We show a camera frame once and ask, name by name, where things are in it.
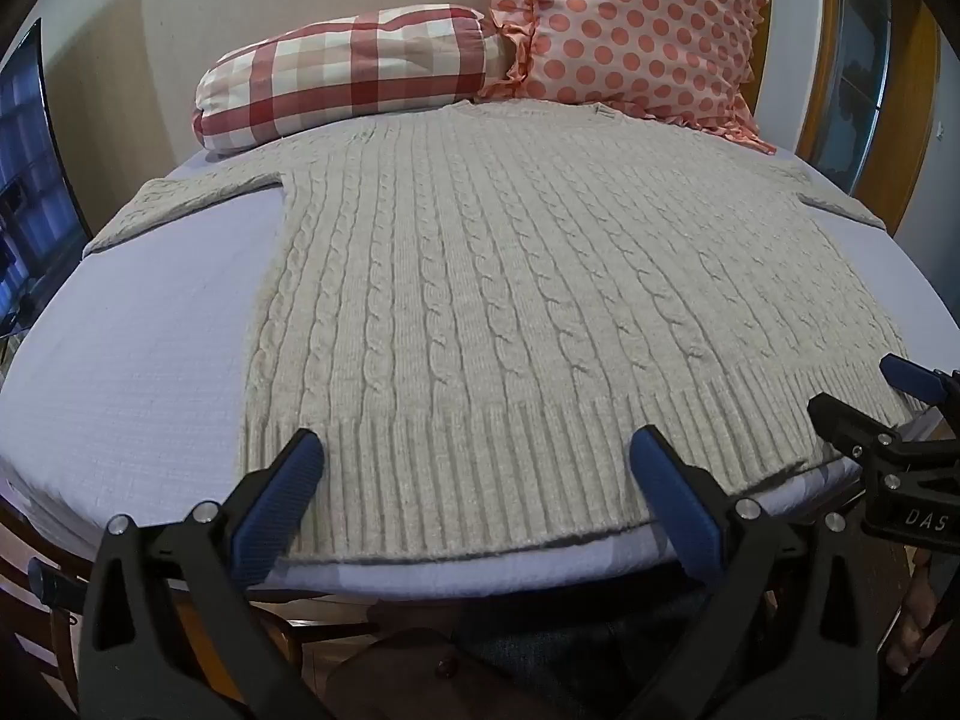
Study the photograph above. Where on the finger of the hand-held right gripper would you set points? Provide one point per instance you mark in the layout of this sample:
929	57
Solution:
847	420
911	379

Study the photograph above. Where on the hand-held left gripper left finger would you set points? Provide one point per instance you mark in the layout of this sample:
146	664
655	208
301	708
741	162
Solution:
279	495

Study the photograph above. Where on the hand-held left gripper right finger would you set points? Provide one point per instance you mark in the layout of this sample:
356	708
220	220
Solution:
675	502

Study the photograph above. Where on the person's right hand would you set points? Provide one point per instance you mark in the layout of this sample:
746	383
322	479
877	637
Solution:
916	615

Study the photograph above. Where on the bed with lavender sheet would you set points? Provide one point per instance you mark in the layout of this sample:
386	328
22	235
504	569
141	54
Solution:
135	360

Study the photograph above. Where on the wooden chair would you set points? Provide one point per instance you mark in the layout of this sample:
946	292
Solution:
30	645

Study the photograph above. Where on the wooden framed window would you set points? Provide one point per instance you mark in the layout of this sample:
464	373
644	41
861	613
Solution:
862	52

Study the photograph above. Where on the dark flat screen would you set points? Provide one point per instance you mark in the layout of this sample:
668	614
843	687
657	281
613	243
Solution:
30	165

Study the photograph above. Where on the red plaid pillow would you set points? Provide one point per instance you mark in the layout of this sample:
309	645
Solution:
337	67

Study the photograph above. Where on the pink polka dot pillow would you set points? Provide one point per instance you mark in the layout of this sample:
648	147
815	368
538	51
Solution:
637	22

